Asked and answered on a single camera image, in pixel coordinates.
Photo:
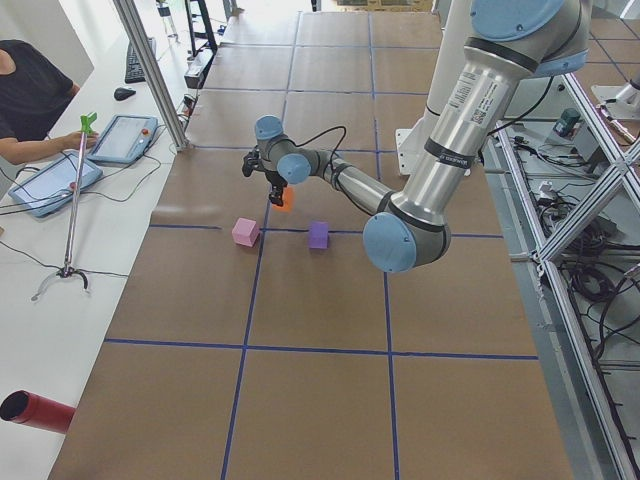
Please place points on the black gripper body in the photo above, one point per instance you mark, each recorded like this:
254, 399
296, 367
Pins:
273, 180

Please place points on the orange foam block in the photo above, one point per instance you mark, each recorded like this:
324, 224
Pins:
288, 200

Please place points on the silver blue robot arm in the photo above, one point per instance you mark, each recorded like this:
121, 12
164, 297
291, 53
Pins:
510, 41

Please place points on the pink foam block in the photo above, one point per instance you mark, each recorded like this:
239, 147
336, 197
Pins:
245, 232

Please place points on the purple foam block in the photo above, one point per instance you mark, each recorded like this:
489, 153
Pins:
318, 235

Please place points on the teach pendant tablet far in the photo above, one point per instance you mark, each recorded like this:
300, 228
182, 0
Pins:
124, 140

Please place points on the teach pendant tablet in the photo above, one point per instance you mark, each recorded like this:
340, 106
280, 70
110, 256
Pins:
48, 190
124, 140

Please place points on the black computer mouse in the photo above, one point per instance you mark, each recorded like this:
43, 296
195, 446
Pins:
123, 93

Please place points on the black keyboard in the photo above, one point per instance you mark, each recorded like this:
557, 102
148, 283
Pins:
134, 72

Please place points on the teach pendant tablet near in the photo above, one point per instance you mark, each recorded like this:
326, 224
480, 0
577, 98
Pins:
48, 190

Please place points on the person in black shirt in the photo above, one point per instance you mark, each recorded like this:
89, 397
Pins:
34, 94

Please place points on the green white power adapter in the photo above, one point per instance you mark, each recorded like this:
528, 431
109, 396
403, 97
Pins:
565, 125

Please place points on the red cylinder tube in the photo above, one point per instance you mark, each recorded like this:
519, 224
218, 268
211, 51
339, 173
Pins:
30, 409

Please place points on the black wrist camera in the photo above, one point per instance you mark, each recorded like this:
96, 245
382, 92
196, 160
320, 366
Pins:
251, 163

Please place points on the green handled reacher grabber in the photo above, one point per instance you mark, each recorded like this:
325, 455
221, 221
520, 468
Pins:
67, 270

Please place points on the aluminium frame post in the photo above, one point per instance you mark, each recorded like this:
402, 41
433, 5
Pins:
136, 33

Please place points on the aluminium lattice frame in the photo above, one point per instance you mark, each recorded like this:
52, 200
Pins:
570, 209

